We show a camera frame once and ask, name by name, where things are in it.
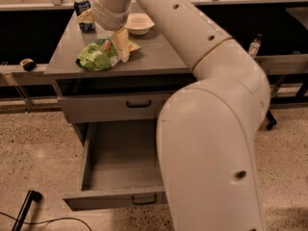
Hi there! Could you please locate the grey metal shelf rail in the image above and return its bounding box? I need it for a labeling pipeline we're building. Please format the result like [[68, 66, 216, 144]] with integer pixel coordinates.
[[0, 53, 308, 79]]

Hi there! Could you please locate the closed grey top drawer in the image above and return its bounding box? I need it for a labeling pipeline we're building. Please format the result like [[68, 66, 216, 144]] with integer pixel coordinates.
[[58, 92, 170, 123]]

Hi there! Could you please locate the white paper bowl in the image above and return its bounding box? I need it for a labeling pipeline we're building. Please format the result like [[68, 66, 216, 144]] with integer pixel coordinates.
[[125, 13, 155, 36]]

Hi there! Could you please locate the black tape measure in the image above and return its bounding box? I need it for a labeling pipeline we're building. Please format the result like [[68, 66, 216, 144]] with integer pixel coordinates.
[[20, 59, 37, 71]]

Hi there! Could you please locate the open grey middle drawer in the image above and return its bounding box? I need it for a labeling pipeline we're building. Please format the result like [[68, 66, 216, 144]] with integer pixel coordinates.
[[64, 119, 167, 211]]

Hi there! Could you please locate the black stand with cable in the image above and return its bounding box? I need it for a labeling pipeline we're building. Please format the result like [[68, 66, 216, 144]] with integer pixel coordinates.
[[0, 190, 92, 231]]

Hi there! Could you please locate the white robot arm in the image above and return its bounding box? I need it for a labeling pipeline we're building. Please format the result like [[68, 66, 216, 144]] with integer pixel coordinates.
[[91, 0, 270, 231]]

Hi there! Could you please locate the grey drawer cabinet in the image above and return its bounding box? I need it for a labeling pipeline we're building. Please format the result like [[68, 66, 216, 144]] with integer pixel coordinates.
[[50, 18, 195, 141]]

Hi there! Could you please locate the green rice chip bag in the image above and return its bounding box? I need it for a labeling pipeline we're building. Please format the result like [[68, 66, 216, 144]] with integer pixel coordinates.
[[75, 37, 142, 72]]

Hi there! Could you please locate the clear plastic bottle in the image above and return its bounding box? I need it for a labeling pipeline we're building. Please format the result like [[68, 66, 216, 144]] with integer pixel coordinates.
[[247, 34, 263, 58]]

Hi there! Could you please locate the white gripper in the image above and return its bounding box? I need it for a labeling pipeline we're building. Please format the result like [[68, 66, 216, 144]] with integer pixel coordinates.
[[76, 0, 130, 63]]

